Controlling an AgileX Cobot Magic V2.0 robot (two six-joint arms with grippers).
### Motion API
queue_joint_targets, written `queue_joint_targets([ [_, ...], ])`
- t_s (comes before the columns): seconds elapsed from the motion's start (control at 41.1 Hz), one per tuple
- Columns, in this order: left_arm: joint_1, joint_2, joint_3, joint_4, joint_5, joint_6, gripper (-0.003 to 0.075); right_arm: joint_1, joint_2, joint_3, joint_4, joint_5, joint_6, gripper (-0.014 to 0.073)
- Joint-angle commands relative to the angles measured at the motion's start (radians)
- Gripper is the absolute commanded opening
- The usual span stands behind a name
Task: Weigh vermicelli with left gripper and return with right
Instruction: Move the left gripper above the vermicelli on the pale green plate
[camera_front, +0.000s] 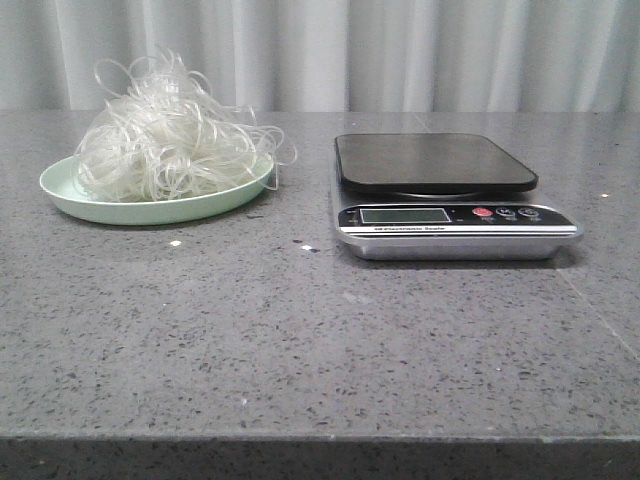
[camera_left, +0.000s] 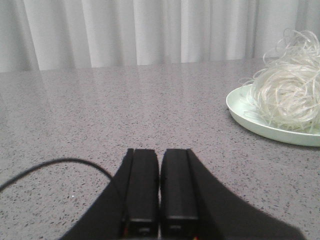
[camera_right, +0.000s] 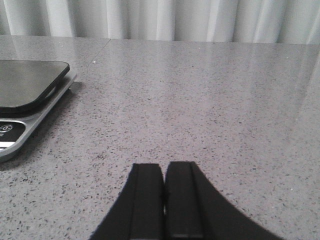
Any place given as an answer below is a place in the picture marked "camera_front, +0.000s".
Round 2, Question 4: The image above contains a white pleated curtain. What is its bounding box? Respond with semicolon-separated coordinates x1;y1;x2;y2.
1;1;639;112

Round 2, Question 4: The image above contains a light green round plate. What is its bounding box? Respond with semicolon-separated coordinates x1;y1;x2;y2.
40;157;274;226

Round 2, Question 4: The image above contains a silver black kitchen scale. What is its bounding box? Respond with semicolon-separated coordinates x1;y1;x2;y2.
330;133;583;261

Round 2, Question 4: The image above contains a translucent white vermicelli bundle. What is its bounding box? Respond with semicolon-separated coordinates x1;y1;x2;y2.
74;49;298;203

